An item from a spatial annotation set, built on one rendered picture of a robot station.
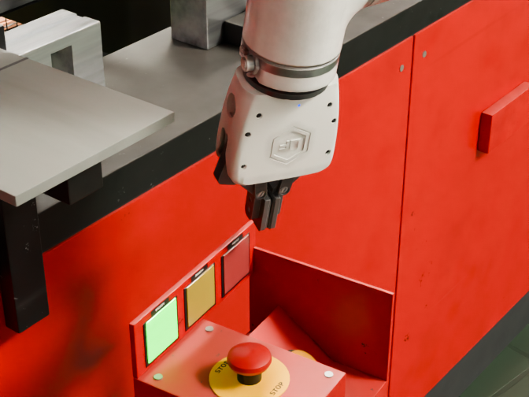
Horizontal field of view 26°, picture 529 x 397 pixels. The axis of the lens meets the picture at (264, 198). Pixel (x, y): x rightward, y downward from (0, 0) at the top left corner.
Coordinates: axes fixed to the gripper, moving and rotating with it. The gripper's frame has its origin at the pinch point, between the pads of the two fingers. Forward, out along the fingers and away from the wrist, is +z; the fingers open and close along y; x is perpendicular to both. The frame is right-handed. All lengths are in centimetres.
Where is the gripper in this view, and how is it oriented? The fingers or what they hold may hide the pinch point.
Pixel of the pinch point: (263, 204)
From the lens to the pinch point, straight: 107.8
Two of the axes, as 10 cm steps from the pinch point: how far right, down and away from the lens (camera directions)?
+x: -4.0, -6.4, 6.6
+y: 9.1, -1.7, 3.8
